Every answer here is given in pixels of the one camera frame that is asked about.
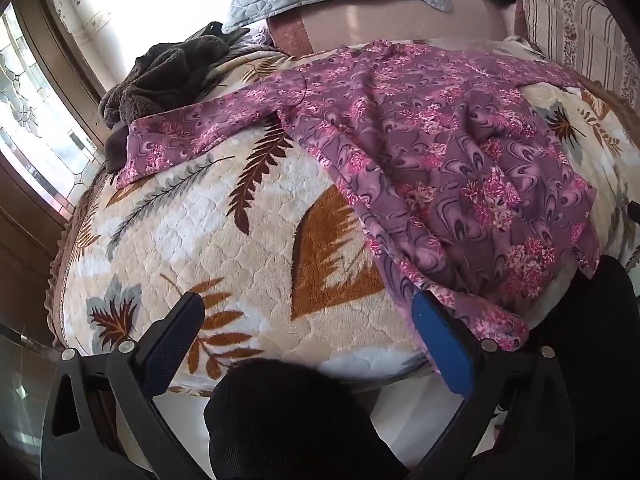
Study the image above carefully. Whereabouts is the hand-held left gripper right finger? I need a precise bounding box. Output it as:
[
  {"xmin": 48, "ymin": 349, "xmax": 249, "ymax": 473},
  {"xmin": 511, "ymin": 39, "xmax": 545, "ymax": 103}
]
[{"xmin": 410, "ymin": 290, "xmax": 581, "ymax": 480}]

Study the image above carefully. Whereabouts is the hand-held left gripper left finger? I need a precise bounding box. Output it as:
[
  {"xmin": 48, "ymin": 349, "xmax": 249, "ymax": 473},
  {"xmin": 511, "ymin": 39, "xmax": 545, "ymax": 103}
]
[{"xmin": 40, "ymin": 290, "xmax": 206, "ymax": 480}]

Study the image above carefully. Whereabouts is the purple floral garment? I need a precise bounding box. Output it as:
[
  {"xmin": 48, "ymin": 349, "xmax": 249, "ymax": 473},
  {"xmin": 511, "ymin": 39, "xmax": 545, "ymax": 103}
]
[{"xmin": 116, "ymin": 40, "xmax": 601, "ymax": 353}]

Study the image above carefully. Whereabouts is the cream leaf print blanket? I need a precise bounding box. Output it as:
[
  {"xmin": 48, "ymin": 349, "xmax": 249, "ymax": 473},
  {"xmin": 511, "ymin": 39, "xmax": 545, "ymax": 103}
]
[{"xmin": 45, "ymin": 35, "xmax": 640, "ymax": 396}]

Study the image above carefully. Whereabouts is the person's right leg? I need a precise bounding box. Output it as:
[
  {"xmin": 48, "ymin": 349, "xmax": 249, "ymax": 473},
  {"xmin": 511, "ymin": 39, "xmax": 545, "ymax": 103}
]
[{"xmin": 440, "ymin": 255, "xmax": 640, "ymax": 480}]

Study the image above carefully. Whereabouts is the dark grey fuzzy cloth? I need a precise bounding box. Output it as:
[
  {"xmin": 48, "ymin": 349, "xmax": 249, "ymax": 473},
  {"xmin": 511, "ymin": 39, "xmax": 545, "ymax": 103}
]
[{"xmin": 98, "ymin": 21, "xmax": 251, "ymax": 171}]

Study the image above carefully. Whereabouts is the patterned glass window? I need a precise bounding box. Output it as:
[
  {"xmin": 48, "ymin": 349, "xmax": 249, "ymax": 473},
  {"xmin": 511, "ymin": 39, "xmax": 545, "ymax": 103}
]
[{"xmin": 0, "ymin": 0, "xmax": 101, "ymax": 196}]

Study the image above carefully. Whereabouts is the pink mattress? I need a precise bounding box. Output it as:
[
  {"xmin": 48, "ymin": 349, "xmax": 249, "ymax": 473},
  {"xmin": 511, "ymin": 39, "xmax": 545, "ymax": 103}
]
[{"xmin": 267, "ymin": 0, "xmax": 523, "ymax": 56}]

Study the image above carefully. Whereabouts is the striped floral cushion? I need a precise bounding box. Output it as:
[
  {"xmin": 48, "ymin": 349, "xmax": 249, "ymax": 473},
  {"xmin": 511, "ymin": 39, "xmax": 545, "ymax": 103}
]
[{"xmin": 520, "ymin": 0, "xmax": 640, "ymax": 111}]

